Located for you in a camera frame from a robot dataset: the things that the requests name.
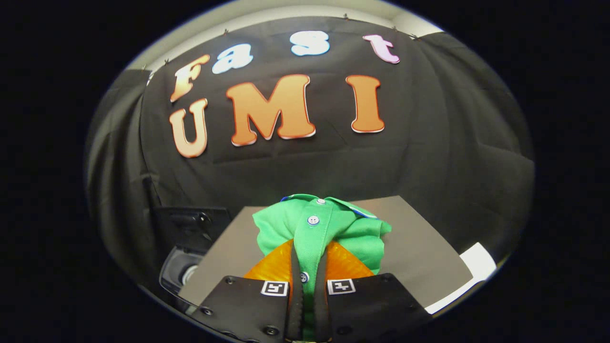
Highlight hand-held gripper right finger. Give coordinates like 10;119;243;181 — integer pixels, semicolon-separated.
314;240;433;343

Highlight dark glass washing machine lid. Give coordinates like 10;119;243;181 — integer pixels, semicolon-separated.
152;206;233;254

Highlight green polo shirt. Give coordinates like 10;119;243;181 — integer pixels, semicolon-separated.
253;193;392;341

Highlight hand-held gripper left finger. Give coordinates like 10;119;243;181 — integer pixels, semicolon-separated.
191;238;305;343

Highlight row of black cloth clips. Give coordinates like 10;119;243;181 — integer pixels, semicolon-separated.
141;13;422;72

